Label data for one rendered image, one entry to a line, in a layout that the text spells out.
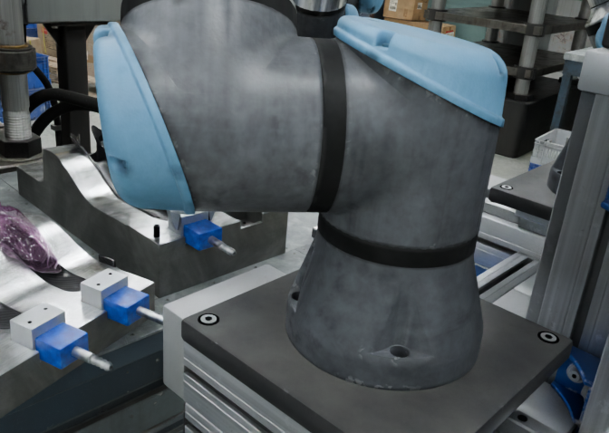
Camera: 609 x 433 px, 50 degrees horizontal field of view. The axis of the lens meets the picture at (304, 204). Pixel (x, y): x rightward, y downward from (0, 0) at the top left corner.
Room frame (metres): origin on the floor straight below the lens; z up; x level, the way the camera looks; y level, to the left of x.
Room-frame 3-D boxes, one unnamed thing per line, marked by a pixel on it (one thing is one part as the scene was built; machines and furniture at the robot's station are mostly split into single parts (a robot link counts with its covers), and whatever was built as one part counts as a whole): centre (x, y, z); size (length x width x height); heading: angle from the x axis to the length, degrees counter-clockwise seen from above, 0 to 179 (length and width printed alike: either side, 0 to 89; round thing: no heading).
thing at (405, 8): (7.68, -1.12, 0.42); 0.86 x 0.33 x 0.83; 52
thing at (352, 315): (0.44, -0.07, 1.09); 0.15 x 0.15 x 0.10
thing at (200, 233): (0.88, 0.14, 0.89); 0.13 x 0.05 x 0.05; 47
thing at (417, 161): (0.44, -0.06, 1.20); 0.13 x 0.12 x 0.14; 101
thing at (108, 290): (0.72, 0.21, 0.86); 0.13 x 0.05 x 0.05; 64
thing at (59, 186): (1.11, 0.30, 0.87); 0.50 x 0.26 x 0.14; 47
